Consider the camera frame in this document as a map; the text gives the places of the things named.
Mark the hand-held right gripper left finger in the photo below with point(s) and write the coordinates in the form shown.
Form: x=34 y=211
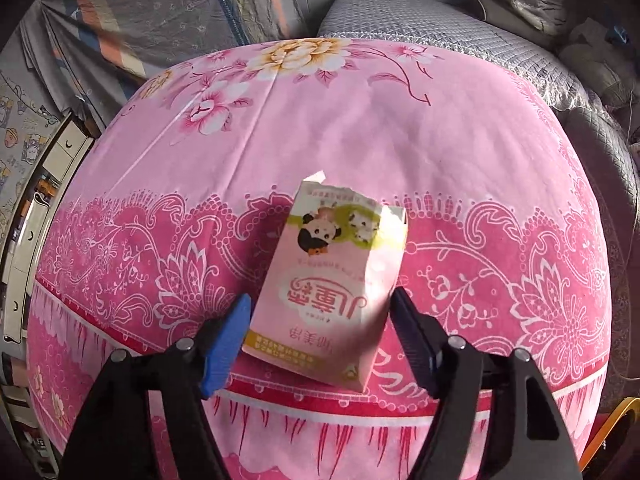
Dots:
x=227 y=345

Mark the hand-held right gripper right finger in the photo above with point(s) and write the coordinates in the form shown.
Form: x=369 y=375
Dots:
x=411 y=340

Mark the pink cartoon milk carton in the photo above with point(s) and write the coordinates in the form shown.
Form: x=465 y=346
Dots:
x=330 y=285

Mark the pink floral bedsheet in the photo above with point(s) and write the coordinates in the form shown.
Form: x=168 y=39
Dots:
x=375 y=135

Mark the yellow plastic rim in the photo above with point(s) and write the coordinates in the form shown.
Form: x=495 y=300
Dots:
x=617 y=417

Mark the white drawer cabinet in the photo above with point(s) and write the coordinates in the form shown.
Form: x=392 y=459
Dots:
x=55 y=160

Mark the grey quilted sofa cover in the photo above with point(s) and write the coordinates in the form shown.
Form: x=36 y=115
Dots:
x=610 y=150

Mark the cartoon print cloth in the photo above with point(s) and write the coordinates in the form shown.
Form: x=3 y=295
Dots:
x=25 y=130

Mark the grey quilted mattress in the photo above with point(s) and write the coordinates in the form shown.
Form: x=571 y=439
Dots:
x=415 y=15

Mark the beige cushion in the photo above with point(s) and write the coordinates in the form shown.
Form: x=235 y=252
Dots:
x=597 y=65

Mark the striped floral hanging cloth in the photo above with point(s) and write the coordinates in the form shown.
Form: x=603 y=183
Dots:
x=175 y=15

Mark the grey pillow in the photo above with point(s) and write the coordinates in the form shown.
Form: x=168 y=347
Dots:
x=495 y=15

